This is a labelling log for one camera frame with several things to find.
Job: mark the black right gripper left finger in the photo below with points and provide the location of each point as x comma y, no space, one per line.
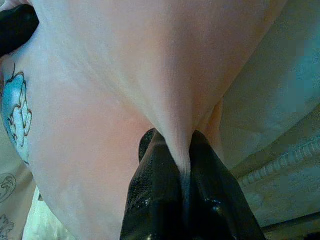
160,200

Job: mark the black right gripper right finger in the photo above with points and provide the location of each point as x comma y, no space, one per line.
215,200

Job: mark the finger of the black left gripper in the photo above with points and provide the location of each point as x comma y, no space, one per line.
15,30

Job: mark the cartoon print bed sheet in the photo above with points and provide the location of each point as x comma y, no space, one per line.
125,75

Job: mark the white mattress with piping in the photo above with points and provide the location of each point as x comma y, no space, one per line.
287,195

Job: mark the white quilt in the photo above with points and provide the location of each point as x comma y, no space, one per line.
275,87

